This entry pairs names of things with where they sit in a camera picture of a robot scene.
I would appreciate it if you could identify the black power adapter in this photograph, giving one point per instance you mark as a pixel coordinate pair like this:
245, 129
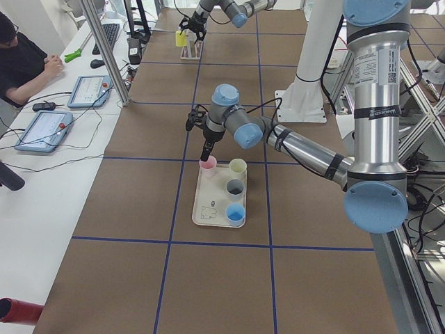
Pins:
134, 51

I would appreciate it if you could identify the white wire cup rack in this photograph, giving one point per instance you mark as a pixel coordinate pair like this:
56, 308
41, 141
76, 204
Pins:
192, 50

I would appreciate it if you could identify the far blue teach pendant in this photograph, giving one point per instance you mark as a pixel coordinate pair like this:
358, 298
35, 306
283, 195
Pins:
90, 91

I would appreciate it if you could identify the red cylinder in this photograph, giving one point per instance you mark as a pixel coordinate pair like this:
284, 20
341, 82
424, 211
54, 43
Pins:
20, 312

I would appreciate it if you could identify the black computer mouse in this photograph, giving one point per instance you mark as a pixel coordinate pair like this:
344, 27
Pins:
96, 63

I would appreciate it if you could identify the near blue teach pendant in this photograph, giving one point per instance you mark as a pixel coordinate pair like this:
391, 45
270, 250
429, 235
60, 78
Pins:
45, 132

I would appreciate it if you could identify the blue cup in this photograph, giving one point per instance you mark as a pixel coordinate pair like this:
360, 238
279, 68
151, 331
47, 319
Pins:
235, 214

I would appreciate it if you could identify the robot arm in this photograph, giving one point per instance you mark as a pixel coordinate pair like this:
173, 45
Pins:
237, 14
374, 180

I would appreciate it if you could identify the yellow cup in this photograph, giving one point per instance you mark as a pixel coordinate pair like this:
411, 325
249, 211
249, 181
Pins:
181, 38

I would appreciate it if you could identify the pale green cup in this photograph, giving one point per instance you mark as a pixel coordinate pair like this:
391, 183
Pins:
237, 168

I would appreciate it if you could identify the green handled tool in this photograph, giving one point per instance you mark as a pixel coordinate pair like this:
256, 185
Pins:
71, 56

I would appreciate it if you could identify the person in black shirt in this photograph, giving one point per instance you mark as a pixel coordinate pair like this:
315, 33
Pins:
25, 68

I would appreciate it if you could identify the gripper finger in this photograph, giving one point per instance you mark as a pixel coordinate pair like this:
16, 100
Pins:
184, 24
196, 118
200, 33
207, 150

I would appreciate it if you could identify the grey cup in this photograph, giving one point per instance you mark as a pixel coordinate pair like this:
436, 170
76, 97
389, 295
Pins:
235, 189

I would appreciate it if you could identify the blue teach pendant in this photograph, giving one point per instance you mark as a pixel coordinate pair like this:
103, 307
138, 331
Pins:
45, 132
90, 91

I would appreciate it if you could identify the black keyboard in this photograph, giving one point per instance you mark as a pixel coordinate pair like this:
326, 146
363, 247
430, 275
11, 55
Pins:
111, 31

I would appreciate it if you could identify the cream plastic tray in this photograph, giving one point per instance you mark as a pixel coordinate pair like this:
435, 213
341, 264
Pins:
211, 199

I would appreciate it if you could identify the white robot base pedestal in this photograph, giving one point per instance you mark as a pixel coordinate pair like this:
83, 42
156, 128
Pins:
302, 101

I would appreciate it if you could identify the pink cup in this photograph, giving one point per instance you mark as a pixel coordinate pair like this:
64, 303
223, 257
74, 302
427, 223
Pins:
208, 167

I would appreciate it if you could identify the aluminium frame post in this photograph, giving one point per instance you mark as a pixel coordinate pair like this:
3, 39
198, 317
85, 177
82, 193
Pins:
89, 12

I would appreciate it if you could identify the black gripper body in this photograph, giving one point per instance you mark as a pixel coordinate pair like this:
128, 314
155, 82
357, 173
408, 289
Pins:
193, 23
208, 133

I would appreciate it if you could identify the black handheld remote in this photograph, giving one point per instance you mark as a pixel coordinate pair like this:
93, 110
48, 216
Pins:
44, 106

